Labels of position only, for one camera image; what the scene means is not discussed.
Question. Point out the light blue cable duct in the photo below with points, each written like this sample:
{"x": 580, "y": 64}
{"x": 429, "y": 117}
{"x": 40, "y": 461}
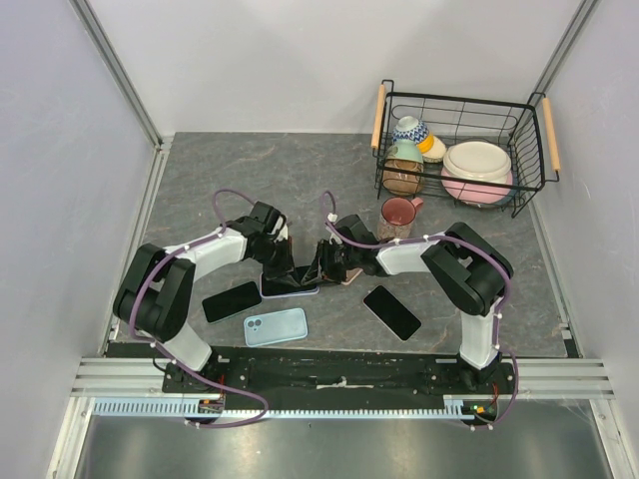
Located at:
{"x": 183, "y": 408}

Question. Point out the pink phone case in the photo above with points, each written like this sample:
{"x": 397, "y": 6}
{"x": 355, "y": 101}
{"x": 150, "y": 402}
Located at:
{"x": 351, "y": 275}

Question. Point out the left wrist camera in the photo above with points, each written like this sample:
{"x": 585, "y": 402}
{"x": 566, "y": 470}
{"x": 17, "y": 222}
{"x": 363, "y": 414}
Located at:
{"x": 267, "y": 214}

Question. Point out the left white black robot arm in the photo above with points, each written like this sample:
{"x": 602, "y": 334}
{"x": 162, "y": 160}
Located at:
{"x": 154, "y": 296}

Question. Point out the black wire dish basket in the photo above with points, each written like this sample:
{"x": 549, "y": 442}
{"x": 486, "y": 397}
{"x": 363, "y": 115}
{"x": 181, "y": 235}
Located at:
{"x": 524, "y": 131}

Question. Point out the green brown bowl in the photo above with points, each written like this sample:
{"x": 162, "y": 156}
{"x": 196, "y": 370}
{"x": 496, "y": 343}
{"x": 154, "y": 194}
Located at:
{"x": 402, "y": 169}

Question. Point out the teal-edged black phone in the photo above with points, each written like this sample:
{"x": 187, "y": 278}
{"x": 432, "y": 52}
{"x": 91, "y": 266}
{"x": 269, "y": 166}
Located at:
{"x": 231, "y": 302}

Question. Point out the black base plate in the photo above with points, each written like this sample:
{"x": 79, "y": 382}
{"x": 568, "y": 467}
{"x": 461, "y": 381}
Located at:
{"x": 290, "y": 377}

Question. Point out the light blue phone case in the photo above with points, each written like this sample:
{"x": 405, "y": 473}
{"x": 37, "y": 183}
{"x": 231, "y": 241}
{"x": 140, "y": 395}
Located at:
{"x": 275, "y": 327}

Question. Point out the pink bowl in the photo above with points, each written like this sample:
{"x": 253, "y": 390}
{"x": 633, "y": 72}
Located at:
{"x": 480, "y": 195}

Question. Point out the white-edged black phone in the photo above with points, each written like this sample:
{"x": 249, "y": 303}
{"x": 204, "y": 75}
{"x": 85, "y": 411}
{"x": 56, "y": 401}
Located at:
{"x": 392, "y": 313}

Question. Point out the yellow white bowl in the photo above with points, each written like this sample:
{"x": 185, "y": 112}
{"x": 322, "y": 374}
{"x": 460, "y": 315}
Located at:
{"x": 433, "y": 149}

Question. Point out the pink speckled mug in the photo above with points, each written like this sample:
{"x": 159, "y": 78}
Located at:
{"x": 397, "y": 216}

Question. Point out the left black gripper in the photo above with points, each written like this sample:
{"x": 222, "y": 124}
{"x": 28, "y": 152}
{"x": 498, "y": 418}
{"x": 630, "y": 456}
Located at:
{"x": 288, "y": 264}

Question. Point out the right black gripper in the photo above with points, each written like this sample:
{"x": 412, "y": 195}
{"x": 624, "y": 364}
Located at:
{"x": 321, "y": 266}

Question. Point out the blue patterned bowl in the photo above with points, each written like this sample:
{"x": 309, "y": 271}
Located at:
{"x": 410, "y": 128}

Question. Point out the lavender phone case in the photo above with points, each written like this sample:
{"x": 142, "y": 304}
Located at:
{"x": 275, "y": 289}

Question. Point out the cream plate stack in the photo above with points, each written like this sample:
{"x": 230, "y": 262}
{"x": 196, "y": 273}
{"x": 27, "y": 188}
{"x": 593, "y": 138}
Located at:
{"x": 478, "y": 161}

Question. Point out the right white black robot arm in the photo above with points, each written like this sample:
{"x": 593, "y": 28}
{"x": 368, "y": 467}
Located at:
{"x": 471, "y": 273}

